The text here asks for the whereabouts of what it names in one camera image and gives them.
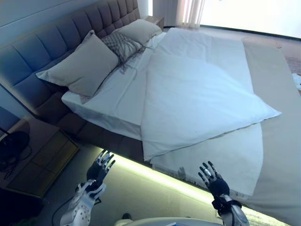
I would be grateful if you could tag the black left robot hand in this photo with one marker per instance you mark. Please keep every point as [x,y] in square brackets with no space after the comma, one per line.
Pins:
[97,171]

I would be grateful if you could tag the beige pillow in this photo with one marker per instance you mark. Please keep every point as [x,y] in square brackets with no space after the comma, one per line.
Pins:
[82,64]
[141,30]

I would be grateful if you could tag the white paper on floor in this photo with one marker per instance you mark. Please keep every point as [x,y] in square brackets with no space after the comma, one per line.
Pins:
[270,220]

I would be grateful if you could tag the silver robot torso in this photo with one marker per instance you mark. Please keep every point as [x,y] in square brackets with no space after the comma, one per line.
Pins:
[164,222]

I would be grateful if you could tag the light sheer curtain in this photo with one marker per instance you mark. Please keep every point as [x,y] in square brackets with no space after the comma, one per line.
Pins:
[190,13]

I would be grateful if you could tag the wooden nightstand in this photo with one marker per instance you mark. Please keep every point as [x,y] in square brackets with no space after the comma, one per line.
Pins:
[156,20]
[47,160]

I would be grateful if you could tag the brown upholstered bed frame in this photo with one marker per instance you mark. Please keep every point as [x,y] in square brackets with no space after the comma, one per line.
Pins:
[42,49]

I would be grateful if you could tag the under-bed light strip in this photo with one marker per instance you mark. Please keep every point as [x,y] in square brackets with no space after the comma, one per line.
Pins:
[145,166]

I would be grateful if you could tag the beige bedspread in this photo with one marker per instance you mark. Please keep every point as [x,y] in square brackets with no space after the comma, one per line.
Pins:
[277,131]

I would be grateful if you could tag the white duvet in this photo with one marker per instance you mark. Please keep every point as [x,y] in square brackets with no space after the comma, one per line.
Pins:
[200,94]

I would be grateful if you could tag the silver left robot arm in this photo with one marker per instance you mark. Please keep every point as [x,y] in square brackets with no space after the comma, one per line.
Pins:
[81,207]

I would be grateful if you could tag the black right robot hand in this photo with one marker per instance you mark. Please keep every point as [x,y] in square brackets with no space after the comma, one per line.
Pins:
[219,184]

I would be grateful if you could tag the white bed sheet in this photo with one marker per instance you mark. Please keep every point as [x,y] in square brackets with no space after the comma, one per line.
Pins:
[113,99]

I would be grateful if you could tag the fringed woven decorative pillow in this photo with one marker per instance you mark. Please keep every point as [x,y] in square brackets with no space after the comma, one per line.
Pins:
[120,44]

